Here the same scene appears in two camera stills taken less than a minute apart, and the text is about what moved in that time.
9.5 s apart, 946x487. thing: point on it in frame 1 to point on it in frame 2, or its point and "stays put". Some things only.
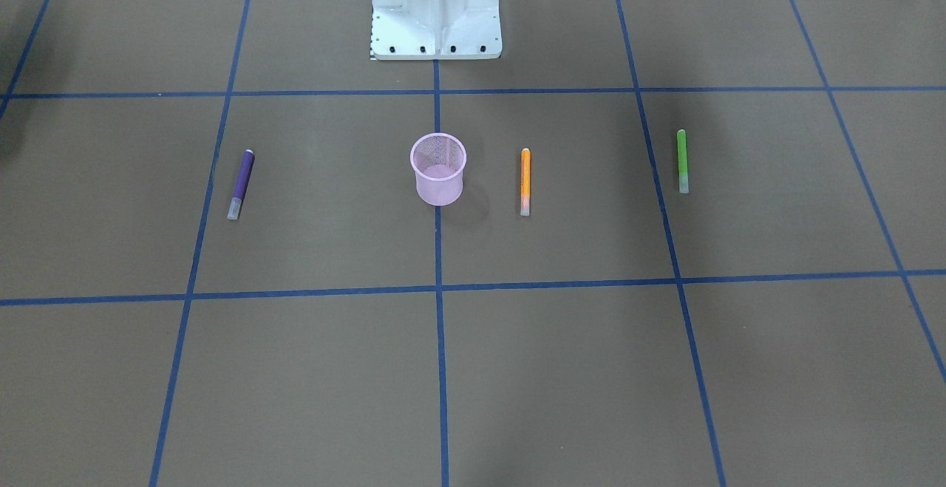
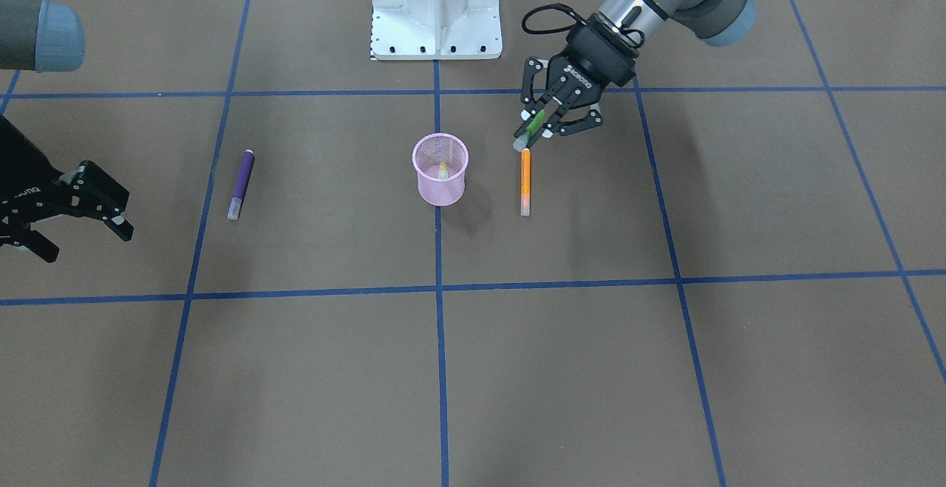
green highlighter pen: [682, 158] to [522, 141]
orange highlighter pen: [525, 181] stays put
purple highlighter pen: [242, 184] stays put
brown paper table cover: [689, 231] stays put
